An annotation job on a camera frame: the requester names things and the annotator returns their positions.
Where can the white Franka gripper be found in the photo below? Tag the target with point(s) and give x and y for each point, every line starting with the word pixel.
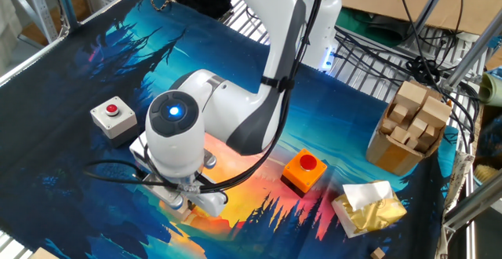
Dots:
pixel 209 204

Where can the pale wooden cube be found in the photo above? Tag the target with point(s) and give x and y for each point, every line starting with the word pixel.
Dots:
pixel 181 215

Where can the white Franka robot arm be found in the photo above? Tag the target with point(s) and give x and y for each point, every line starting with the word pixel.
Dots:
pixel 235 110

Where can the small wooden block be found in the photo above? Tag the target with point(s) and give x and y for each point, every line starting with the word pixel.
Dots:
pixel 399 114
pixel 417 126
pixel 400 134
pixel 430 134
pixel 388 126
pixel 412 143
pixel 377 253
pixel 423 146

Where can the large wooden block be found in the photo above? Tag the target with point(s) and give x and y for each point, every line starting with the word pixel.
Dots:
pixel 409 94
pixel 433 111

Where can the white box red button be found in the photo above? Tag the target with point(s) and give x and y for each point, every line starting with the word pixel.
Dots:
pixel 115 121

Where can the orange box red button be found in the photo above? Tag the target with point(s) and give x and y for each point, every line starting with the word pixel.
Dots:
pixel 304 170

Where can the flat wooden piece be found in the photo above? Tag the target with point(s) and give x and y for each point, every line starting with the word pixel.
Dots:
pixel 43 254

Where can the forest sunset printed cloth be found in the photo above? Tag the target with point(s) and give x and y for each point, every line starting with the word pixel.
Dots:
pixel 59 114

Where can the gold tissue pack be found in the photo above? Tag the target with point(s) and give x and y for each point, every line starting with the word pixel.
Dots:
pixel 370 212

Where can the brown cardboard box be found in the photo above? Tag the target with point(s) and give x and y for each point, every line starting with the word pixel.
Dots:
pixel 388 155

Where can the dark green bag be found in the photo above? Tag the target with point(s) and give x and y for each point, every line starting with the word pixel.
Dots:
pixel 372 27

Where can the patterned beige fabric strip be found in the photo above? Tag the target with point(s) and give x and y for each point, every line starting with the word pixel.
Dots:
pixel 457 180

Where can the yellow bristle brush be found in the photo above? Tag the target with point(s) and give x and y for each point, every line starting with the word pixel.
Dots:
pixel 486 172

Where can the thin grey metal pole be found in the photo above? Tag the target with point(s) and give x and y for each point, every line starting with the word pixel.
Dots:
pixel 429 9

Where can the pale green rolled mat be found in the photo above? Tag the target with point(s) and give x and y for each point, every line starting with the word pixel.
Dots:
pixel 492 90

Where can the flat brown cardboard sheet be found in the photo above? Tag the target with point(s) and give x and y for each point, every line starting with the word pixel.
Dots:
pixel 451 4

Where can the silver metal gripper bracket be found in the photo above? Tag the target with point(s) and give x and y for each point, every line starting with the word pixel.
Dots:
pixel 161 190

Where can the blue metal shelf post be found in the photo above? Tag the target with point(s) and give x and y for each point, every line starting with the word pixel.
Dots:
pixel 64 0

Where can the grey slotted shelf post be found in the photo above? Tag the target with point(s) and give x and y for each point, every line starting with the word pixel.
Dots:
pixel 39 8

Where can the silver aluminium frame pole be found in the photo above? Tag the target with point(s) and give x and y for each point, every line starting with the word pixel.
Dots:
pixel 472 206
pixel 472 51

